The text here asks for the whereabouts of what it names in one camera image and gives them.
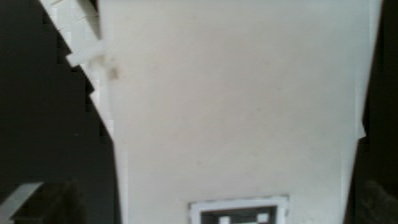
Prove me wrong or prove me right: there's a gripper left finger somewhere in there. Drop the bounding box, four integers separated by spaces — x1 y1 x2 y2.
0 181 83 224

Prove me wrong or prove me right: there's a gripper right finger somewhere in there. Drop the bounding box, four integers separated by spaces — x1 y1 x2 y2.
356 180 398 224

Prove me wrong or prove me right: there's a small white tagged block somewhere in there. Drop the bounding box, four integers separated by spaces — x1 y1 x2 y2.
97 0 383 224

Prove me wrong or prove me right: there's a white cabinet body box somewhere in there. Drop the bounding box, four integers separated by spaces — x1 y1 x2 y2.
38 0 113 134

